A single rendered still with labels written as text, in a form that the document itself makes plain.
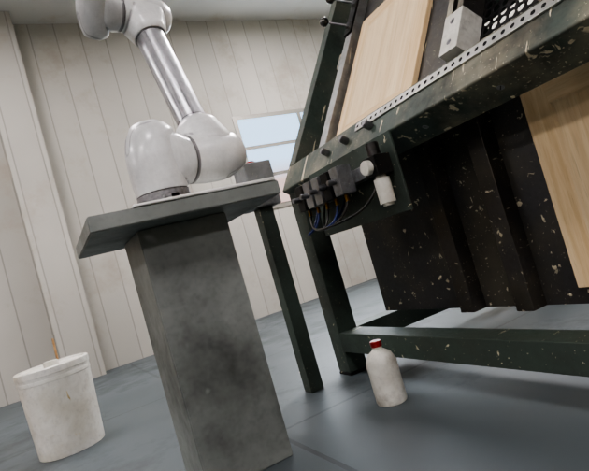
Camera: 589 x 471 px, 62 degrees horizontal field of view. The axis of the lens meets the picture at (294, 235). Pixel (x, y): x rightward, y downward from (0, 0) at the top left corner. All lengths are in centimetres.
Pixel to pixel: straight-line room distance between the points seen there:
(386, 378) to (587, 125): 89
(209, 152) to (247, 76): 426
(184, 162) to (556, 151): 100
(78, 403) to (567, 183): 197
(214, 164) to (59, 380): 120
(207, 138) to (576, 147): 101
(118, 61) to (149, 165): 401
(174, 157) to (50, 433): 134
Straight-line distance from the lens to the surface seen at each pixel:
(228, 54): 579
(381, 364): 159
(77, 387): 232
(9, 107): 489
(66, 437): 234
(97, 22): 186
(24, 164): 473
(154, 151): 144
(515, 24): 123
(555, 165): 143
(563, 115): 141
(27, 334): 474
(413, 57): 162
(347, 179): 153
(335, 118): 194
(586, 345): 125
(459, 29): 137
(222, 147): 155
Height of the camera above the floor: 54
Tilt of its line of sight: 2 degrees up
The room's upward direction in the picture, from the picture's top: 16 degrees counter-clockwise
